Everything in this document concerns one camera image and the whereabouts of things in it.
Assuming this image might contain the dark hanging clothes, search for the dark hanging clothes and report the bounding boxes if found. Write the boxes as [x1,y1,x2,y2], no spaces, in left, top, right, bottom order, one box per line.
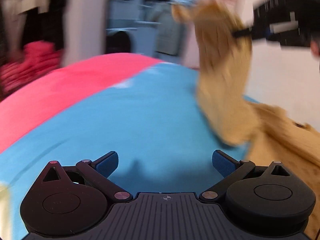
[1,0,67,62]

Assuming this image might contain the lower grey washing machine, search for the lower grey washing machine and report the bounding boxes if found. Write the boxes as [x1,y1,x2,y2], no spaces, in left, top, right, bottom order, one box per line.
[105,1,185,63]

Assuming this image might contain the blue and pink bedsheet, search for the blue and pink bedsheet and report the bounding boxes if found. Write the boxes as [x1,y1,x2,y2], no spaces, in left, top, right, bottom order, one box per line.
[1,54,248,239]

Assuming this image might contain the mustard cable-knit sweater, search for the mustard cable-knit sweater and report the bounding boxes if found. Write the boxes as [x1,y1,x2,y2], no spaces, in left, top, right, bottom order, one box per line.
[172,2,319,239]

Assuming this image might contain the red clothes pile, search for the red clothes pile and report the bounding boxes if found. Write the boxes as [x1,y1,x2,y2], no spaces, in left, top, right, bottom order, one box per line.
[1,41,63,96]

